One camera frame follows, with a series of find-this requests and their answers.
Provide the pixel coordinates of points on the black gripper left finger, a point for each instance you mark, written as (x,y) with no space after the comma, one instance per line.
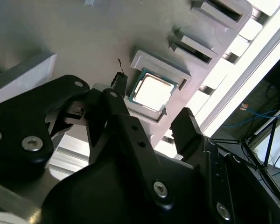
(25,121)

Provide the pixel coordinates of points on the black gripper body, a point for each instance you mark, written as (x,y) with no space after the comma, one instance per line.
(95,198)

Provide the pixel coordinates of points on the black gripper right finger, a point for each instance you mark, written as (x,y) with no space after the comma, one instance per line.
(186,133)

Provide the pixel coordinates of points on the silver CPU chip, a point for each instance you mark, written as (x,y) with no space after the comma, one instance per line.
(151,93)

